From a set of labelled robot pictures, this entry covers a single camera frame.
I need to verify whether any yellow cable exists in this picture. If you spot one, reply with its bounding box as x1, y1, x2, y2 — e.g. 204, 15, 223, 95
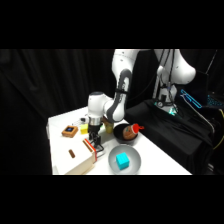
212, 109, 224, 152

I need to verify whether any brown toy with red cap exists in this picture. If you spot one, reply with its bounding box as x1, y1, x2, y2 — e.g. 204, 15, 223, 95
122, 123, 145, 141

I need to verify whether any light wooden drawer cabinet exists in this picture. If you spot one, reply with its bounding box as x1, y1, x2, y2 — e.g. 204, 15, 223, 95
50, 139, 95, 176

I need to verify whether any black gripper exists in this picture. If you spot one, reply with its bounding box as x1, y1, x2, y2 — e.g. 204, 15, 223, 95
87, 124, 104, 152

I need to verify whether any yellow cube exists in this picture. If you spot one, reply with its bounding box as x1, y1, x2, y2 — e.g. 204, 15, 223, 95
79, 124, 90, 136

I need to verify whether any black bowl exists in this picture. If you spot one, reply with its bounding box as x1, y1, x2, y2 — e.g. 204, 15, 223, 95
113, 123, 140, 145

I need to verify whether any black cloth covered stand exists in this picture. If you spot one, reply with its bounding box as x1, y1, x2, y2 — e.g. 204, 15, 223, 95
123, 98, 215, 176

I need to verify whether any orange block with blue square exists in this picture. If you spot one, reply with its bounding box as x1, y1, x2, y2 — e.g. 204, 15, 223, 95
61, 125, 80, 138

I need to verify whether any laptop with blue glow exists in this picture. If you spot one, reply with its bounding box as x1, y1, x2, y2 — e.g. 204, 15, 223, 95
179, 71, 224, 110

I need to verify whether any black curtain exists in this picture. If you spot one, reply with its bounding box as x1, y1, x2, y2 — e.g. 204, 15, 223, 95
0, 49, 224, 176

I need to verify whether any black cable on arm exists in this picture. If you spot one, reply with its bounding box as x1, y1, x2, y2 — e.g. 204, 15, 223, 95
156, 49, 178, 101

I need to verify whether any grey round plate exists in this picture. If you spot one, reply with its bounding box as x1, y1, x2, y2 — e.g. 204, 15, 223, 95
108, 144, 143, 175

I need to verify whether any cyan cube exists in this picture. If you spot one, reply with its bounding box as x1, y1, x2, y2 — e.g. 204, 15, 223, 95
115, 152, 131, 170

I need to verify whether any yellow cup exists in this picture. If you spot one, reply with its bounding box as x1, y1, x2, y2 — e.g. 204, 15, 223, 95
103, 121, 115, 135

